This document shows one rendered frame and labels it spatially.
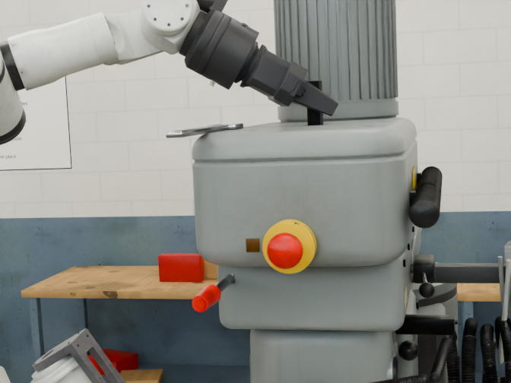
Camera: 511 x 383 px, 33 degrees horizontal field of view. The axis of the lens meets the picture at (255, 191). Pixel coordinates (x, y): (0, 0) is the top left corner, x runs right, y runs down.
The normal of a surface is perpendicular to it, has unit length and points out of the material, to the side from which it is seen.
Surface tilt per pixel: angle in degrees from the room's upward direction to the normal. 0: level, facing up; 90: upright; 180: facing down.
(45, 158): 90
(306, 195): 90
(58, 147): 90
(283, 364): 90
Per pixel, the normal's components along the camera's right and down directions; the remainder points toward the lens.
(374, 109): 0.49, 0.07
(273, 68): 0.07, 0.10
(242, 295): -0.22, 0.11
